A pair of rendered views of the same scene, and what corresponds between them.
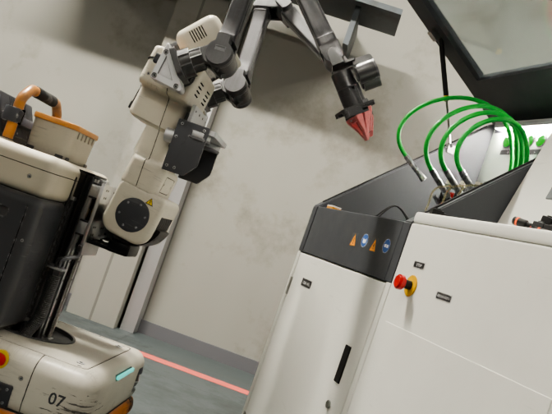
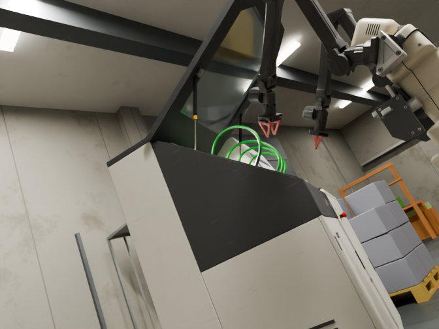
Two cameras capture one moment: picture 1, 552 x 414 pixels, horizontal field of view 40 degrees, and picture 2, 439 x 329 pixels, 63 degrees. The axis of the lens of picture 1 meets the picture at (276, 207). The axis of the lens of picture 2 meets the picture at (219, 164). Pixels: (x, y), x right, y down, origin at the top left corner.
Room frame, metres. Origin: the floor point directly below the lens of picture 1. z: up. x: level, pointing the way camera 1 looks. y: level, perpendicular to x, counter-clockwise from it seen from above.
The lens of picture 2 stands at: (3.88, 0.48, 0.67)
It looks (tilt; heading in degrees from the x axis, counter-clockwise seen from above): 18 degrees up; 215
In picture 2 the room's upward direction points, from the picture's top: 24 degrees counter-clockwise
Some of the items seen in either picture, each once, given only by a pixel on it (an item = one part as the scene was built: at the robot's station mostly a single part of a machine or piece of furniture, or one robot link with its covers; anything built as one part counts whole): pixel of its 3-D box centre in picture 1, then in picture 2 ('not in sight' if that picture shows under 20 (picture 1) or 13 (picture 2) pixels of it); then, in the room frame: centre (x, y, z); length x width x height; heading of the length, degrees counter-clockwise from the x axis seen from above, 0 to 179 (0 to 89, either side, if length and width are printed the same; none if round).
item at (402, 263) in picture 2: not in sight; (354, 252); (0.26, -1.00, 0.52); 1.05 x 0.70 x 1.04; 87
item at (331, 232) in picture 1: (352, 240); (319, 203); (2.20, -0.25, 0.87); 0.62 x 0.04 x 0.16; 18
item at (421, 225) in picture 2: not in sight; (391, 208); (-4.93, -1.85, 0.86); 1.34 x 1.23 x 1.73; 85
